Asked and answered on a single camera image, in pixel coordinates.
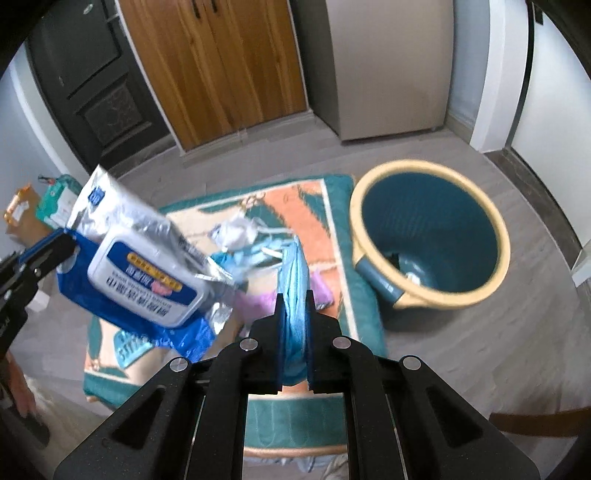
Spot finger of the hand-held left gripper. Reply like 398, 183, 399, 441
0, 265, 41, 315
17, 229, 79, 278

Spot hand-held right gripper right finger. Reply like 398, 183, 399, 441
305, 290, 539, 480

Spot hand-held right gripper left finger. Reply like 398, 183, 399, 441
53, 293, 287, 480

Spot blue face mask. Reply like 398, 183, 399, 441
276, 235, 311, 388
216, 237, 296, 274

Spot blue wet wipes packet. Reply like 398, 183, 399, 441
69, 165, 241, 333
56, 229, 215, 363

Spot teal bin with yellow rim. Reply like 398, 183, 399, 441
348, 160, 511, 310

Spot purple wrapper on mat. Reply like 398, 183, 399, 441
235, 272, 334, 325

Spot green packet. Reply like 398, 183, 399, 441
36, 174, 86, 228

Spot crumpled blue face mask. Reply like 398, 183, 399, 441
216, 237, 296, 274

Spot white crumpled tissue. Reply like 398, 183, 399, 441
210, 217, 259, 252

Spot printed teal and orange mat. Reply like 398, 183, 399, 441
83, 174, 386, 462

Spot dark panelled door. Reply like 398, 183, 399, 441
25, 0, 174, 160

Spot wooden chair leg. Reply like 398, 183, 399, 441
489, 412, 585, 439

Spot wooden cupboard doors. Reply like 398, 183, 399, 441
117, 0, 309, 153

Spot grey cabinet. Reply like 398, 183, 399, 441
323, 0, 455, 142

